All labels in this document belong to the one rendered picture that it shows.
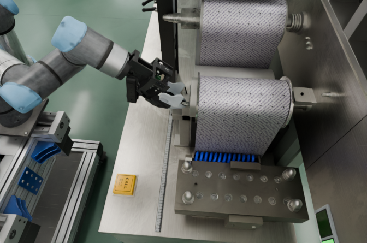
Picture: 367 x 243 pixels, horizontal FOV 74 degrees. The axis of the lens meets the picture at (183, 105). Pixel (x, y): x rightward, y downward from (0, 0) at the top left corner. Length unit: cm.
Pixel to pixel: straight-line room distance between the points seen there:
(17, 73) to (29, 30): 282
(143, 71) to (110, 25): 259
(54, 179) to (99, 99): 85
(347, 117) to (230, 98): 26
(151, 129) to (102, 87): 148
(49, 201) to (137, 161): 95
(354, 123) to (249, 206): 39
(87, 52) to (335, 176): 61
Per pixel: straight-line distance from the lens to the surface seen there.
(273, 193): 86
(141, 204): 95
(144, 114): 110
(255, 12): 78
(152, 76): 59
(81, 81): 260
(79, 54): 58
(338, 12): 74
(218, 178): 83
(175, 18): 82
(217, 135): 76
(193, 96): 65
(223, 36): 78
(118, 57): 58
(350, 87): 62
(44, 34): 333
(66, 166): 190
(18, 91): 63
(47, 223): 182
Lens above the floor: 181
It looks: 55 degrees down
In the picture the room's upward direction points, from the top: straight up
